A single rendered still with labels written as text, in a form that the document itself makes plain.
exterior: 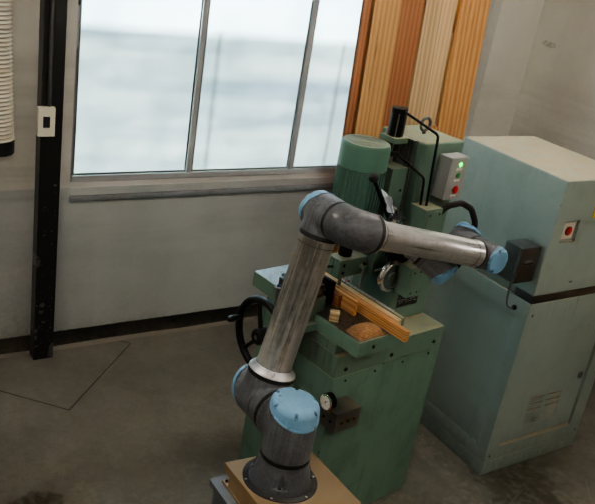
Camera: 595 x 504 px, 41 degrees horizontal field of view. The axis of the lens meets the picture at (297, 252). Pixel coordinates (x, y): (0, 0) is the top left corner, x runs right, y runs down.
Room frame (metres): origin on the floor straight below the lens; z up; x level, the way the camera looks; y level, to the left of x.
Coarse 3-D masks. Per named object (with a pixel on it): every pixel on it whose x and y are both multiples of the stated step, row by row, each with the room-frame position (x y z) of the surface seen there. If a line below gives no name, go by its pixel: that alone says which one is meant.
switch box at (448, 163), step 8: (456, 152) 2.84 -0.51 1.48; (440, 160) 2.78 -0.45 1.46; (448, 160) 2.75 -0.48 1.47; (456, 160) 2.75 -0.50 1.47; (464, 160) 2.78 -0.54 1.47; (440, 168) 2.77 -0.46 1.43; (448, 168) 2.74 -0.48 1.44; (456, 168) 2.76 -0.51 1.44; (464, 168) 2.79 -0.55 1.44; (440, 176) 2.76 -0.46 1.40; (448, 176) 2.74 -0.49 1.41; (464, 176) 2.80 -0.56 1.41; (440, 184) 2.76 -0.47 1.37; (448, 184) 2.74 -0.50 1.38; (456, 184) 2.78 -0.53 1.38; (432, 192) 2.78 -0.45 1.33; (440, 192) 2.75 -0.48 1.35; (448, 192) 2.75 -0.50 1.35
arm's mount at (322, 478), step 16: (240, 464) 1.97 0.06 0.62; (320, 464) 2.05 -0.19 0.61; (224, 480) 1.96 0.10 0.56; (240, 480) 1.89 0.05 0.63; (320, 480) 1.97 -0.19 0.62; (336, 480) 1.98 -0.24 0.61; (240, 496) 1.88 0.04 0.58; (256, 496) 1.83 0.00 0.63; (272, 496) 1.84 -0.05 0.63; (304, 496) 1.87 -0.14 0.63; (320, 496) 1.89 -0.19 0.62; (336, 496) 1.90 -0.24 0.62; (352, 496) 1.92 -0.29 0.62
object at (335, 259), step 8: (336, 256) 2.66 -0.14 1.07; (352, 256) 2.68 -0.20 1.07; (360, 256) 2.70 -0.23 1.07; (328, 264) 2.66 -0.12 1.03; (336, 264) 2.63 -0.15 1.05; (344, 264) 2.63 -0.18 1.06; (352, 264) 2.66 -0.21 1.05; (328, 272) 2.66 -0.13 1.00; (336, 272) 2.63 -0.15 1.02; (344, 272) 2.64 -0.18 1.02; (352, 272) 2.67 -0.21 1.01; (360, 272) 2.70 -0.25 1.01
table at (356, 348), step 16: (256, 272) 2.78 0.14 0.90; (272, 272) 2.80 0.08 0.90; (272, 288) 2.70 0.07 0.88; (320, 320) 2.49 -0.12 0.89; (352, 320) 2.51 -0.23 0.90; (368, 320) 2.53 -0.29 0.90; (336, 336) 2.43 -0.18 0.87; (352, 336) 2.39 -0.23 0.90; (384, 336) 2.43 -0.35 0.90; (352, 352) 2.36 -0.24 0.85; (368, 352) 2.39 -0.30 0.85
